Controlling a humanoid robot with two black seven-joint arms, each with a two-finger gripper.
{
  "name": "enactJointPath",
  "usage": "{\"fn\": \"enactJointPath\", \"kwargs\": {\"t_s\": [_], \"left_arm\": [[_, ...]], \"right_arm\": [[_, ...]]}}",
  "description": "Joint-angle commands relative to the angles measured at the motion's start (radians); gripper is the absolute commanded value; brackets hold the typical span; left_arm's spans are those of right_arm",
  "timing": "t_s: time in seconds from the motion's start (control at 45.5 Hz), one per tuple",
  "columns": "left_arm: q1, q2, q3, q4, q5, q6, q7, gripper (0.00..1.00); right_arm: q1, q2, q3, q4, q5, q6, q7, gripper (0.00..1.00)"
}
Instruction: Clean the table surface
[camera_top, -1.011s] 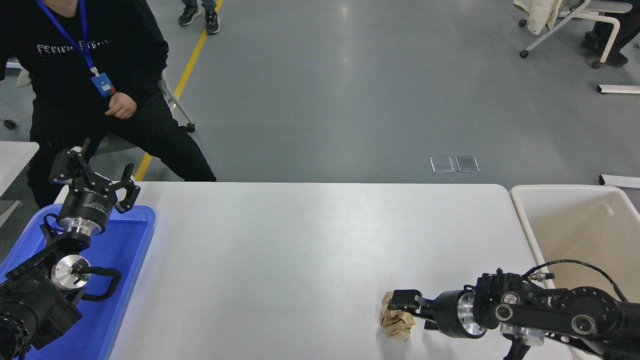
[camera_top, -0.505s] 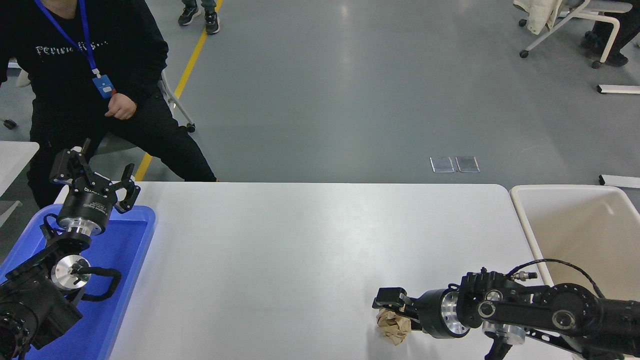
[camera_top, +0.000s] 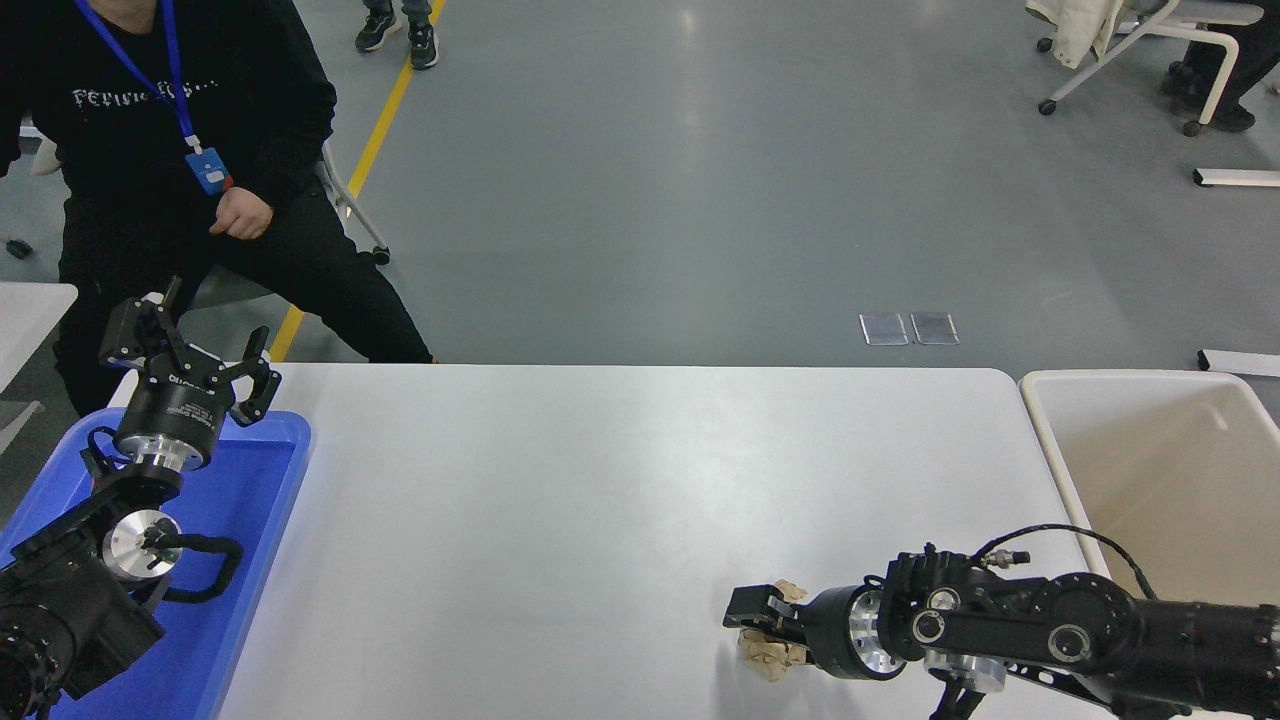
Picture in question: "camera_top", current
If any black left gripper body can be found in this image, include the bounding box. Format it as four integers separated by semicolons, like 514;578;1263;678
116;350;238;463

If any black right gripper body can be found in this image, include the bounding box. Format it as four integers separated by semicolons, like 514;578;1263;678
805;585;866;681

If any tan paper ball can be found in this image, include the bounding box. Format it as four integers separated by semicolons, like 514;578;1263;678
738;580;813;684

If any person's left hand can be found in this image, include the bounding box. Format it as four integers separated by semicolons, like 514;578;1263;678
209;187;273;241

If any white side table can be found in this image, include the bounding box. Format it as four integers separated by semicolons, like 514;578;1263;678
0;283;79;393

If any blue plastic tray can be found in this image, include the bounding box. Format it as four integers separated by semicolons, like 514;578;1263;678
0;410;313;720

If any grey white office chair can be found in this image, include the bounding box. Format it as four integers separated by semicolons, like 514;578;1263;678
318;135;392;267

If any person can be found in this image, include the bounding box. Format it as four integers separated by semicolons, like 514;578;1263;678
0;0;436;416
1160;0;1280;136
355;0;442;71

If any large pale plastic bin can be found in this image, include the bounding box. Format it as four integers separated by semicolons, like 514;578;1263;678
1018;368;1280;607

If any cream jacket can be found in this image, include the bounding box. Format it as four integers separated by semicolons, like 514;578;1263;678
1026;0;1124;69

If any white frame wheeled chair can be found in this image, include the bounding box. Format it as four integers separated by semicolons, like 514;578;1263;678
1036;0;1268;138

